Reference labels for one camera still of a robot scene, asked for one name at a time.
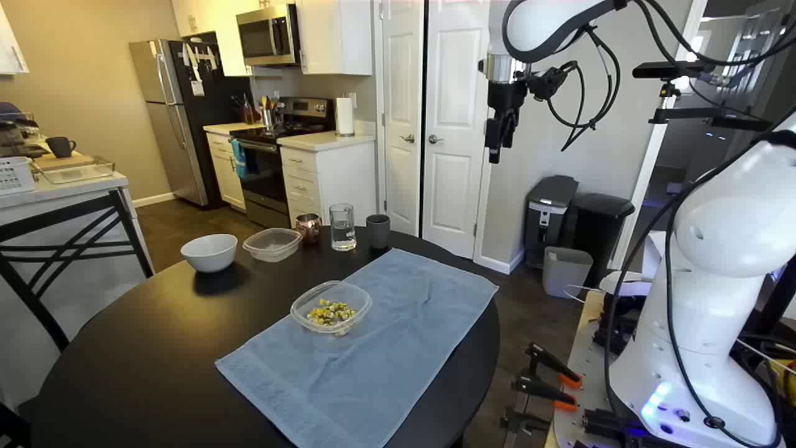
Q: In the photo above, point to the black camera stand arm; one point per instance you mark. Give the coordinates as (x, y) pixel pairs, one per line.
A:
(712, 117)

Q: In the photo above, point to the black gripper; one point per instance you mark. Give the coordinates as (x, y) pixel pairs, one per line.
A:
(504, 102)

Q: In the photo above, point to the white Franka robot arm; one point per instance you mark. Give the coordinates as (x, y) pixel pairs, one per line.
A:
(729, 224)

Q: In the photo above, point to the steel microwave oven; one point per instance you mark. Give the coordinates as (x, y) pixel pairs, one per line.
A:
(265, 36)

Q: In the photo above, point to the black mug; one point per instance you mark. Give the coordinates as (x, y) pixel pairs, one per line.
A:
(60, 148)

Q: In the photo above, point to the small grey waste bin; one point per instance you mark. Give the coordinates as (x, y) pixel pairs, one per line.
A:
(568, 271)

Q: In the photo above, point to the blue towel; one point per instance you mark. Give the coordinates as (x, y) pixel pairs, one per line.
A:
(389, 356)

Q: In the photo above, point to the black bin with grey lid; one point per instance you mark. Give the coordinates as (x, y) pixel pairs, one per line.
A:
(550, 212)

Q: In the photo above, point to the white panel door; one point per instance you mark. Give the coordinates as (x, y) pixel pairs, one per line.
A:
(401, 107)
(454, 125)

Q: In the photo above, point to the black metal chair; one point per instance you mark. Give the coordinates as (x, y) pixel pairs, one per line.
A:
(51, 249)

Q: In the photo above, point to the small brown candle jar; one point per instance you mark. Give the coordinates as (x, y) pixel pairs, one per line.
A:
(308, 229)

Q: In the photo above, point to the stainless steel refrigerator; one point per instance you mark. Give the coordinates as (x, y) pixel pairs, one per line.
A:
(170, 125)

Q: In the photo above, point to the white upper kitchen cabinets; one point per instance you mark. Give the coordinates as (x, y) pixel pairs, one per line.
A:
(338, 33)

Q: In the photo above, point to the white paper towel roll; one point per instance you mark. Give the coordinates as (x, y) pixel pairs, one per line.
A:
(345, 114)

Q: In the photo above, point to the white keypad device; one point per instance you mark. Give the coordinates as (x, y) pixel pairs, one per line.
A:
(15, 175)

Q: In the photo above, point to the black camera on stand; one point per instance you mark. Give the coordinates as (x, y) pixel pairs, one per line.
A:
(672, 71)

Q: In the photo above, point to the white narrow lower cabinet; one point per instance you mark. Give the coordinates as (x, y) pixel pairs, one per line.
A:
(226, 169)

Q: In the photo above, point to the white ceramic bowl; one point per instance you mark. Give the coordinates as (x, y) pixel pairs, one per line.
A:
(211, 251)

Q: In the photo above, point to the clear plastic sweets bowl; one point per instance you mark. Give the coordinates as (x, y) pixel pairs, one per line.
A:
(345, 292)

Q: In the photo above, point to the plain black trash bin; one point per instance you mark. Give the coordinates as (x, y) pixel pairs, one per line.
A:
(601, 232)

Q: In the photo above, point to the empty clear plastic container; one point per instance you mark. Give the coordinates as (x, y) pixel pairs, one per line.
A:
(272, 244)

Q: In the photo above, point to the robot mounting bench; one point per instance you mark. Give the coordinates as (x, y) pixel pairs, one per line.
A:
(581, 374)

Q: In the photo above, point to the round black table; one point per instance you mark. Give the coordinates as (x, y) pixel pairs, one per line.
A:
(150, 356)

